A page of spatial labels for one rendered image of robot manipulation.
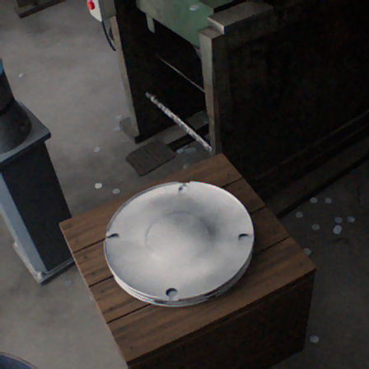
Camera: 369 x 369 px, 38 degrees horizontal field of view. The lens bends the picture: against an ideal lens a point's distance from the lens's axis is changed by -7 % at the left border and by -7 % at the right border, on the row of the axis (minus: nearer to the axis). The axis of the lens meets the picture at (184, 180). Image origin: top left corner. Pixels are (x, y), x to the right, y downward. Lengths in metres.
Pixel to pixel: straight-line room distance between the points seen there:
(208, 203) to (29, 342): 0.64
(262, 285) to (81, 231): 0.40
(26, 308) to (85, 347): 0.22
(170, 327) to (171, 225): 0.22
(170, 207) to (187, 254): 0.13
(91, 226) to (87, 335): 0.37
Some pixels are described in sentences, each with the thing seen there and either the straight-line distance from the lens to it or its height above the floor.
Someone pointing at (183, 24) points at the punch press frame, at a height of 0.54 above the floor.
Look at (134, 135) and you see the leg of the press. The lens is 1.87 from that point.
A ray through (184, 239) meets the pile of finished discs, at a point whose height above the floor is 0.38.
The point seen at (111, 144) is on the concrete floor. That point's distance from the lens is 1.90.
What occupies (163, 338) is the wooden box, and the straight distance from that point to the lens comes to 1.01.
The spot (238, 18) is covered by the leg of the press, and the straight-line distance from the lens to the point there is 1.20.
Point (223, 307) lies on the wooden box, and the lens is 1.03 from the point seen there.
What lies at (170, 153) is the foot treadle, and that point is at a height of 0.14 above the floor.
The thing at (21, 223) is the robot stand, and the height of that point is 0.23.
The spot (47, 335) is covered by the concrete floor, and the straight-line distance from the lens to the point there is 1.49.
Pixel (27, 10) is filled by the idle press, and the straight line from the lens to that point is 2.90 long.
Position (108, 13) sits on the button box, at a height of 0.51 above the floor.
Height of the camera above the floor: 1.23
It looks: 45 degrees down
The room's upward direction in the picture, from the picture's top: 9 degrees counter-clockwise
